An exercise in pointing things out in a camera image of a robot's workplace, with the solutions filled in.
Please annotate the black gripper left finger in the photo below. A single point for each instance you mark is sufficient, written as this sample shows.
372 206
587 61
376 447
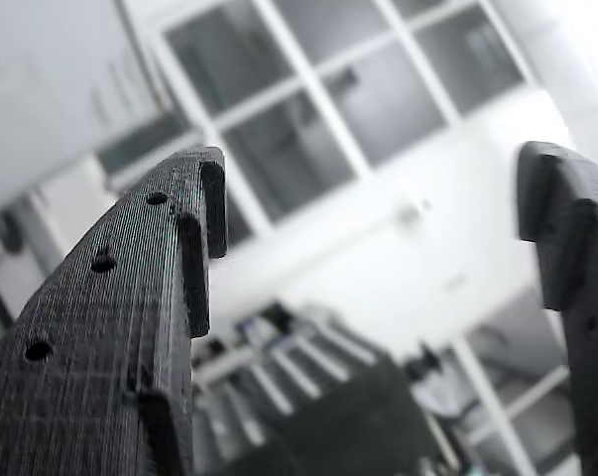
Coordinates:
105 322

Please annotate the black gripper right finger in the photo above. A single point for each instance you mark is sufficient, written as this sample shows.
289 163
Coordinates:
586 258

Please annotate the white framed window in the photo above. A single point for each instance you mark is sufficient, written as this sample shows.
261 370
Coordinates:
259 64

